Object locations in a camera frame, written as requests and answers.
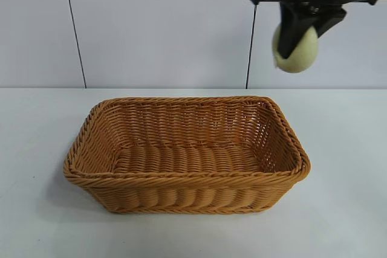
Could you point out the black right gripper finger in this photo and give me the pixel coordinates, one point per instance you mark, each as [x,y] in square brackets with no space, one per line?
[329,19]
[291,25]

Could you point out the brown woven wicker basket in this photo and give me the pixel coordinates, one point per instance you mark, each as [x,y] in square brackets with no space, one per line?
[187,161]

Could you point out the pale yellow egg yolk pastry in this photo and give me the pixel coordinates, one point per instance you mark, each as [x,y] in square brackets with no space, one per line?
[306,48]

